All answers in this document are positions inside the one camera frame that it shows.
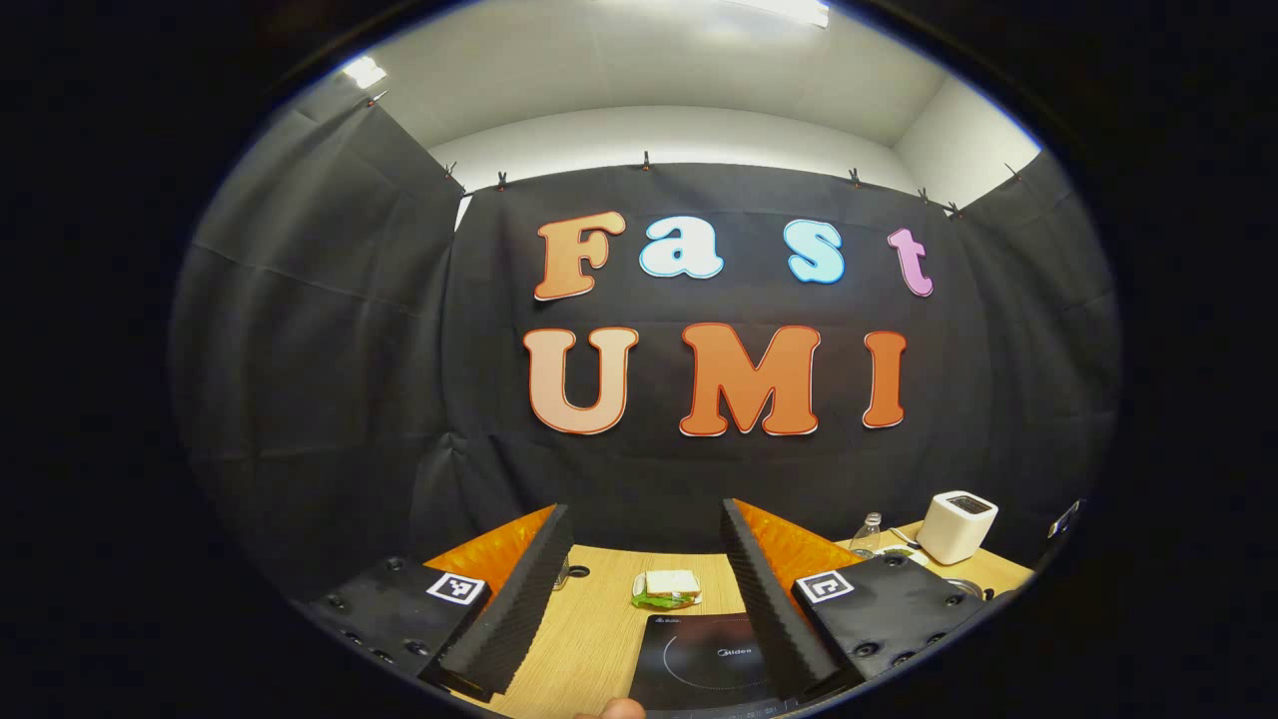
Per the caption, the row of black cloth clips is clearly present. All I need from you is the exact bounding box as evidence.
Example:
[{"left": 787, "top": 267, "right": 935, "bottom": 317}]
[{"left": 369, "top": 90, "right": 1024, "bottom": 217}]

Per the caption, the black induction cooktop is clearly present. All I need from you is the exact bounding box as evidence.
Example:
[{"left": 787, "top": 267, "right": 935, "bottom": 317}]
[{"left": 629, "top": 613, "right": 800, "bottom": 716}]

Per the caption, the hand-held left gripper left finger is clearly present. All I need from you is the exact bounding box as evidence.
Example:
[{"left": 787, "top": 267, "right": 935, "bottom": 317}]
[{"left": 293, "top": 504, "right": 577, "bottom": 704}]

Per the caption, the white toaster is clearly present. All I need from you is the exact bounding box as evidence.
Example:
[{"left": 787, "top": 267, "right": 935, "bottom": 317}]
[{"left": 916, "top": 490, "right": 999, "bottom": 566}]

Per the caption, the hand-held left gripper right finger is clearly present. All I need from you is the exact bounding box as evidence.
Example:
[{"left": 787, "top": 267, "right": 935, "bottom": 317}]
[{"left": 720, "top": 497, "right": 999, "bottom": 702}]

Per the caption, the sandwich with green wrapper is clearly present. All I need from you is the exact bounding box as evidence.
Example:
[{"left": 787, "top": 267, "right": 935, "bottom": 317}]
[{"left": 631, "top": 569, "right": 703, "bottom": 611}]

